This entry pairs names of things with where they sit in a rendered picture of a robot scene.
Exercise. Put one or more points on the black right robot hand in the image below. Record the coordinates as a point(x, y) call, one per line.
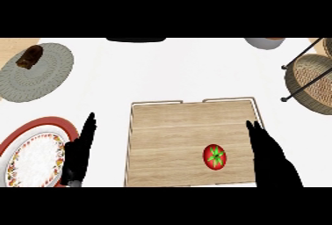
point(270, 158)

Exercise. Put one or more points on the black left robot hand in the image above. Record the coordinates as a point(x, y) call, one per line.
point(77, 152)

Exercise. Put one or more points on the red tomato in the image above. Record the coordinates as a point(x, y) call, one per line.
point(214, 157)

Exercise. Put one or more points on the wooden tray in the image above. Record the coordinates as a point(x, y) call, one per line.
point(190, 143)

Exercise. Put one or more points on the wicker tiered basket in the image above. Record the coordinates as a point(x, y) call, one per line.
point(308, 79)

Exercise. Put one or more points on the red rimmed patterned plate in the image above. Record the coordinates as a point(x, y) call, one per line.
point(30, 155)

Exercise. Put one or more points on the round grey woven placemat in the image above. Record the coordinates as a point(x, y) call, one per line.
point(37, 73)

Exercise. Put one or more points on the brown bread piece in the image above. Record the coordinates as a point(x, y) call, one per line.
point(30, 56)

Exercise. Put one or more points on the pale wooden board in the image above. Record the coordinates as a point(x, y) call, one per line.
point(10, 49)

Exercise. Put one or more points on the grey bowl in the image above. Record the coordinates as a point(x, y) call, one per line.
point(264, 42)

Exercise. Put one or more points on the black appliance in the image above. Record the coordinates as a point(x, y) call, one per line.
point(136, 39)

